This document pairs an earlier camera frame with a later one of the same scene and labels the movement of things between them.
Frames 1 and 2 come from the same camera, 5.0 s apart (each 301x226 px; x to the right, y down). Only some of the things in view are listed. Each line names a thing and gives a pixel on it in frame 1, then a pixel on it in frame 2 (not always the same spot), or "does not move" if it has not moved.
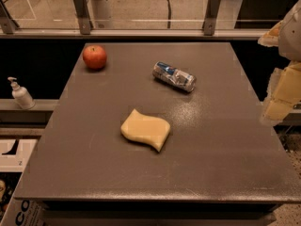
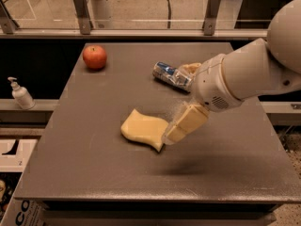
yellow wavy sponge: (141, 128) does not move
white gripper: (292, 37) to (211, 85)
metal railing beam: (137, 33) does not move
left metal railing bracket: (85, 22) does not move
